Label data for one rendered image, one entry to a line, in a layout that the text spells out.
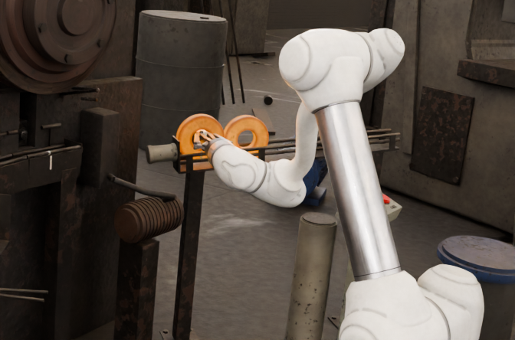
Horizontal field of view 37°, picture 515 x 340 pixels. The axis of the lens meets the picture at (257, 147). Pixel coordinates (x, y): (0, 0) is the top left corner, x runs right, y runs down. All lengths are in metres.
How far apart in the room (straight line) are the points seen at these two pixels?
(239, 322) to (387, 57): 1.42
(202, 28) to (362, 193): 3.32
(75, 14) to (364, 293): 1.05
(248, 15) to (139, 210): 7.85
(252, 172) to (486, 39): 2.58
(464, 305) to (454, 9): 2.82
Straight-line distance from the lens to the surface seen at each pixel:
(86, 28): 2.11
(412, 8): 4.49
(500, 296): 2.63
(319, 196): 4.29
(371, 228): 1.61
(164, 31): 4.83
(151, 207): 2.39
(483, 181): 4.30
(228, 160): 2.11
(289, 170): 2.15
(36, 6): 2.00
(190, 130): 2.43
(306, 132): 1.98
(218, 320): 2.87
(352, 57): 1.67
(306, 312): 2.51
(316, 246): 2.42
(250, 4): 10.08
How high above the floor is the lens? 1.31
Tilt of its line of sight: 14 degrees down
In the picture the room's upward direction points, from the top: 6 degrees clockwise
